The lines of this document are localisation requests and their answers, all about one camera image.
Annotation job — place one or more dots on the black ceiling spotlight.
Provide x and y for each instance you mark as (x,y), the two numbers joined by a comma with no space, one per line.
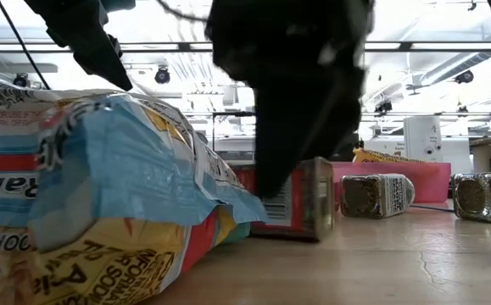
(20,79)
(383,106)
(162,75)
(464,77)

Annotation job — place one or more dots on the blue ramen packet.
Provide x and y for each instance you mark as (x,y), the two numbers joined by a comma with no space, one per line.
(122,169)

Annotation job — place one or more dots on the black overhead crossbar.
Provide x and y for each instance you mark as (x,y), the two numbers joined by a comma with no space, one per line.
(440,46)

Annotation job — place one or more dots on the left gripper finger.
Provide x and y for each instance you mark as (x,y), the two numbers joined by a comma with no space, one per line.
(101,59)

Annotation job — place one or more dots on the white pillar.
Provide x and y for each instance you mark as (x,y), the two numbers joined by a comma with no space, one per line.
(423,140)

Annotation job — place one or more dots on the yellow ramen packet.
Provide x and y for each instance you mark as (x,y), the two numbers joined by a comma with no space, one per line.
(368,156)

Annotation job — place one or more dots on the white label spice jar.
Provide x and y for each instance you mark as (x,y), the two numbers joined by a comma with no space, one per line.
(368,197)

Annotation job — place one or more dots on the black background rig frame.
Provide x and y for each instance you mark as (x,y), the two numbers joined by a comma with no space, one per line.
(232,113)

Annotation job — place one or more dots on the green label spice jar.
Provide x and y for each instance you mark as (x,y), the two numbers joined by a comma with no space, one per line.
(478,195)

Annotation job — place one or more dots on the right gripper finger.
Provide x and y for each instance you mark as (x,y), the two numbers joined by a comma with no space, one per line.
(279,148)
(342,118)

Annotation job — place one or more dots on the pink plastic tray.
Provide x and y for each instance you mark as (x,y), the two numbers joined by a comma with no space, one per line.
(431,186)

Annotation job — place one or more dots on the red spice tin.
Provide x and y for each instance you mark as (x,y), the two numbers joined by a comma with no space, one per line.
(313,203)

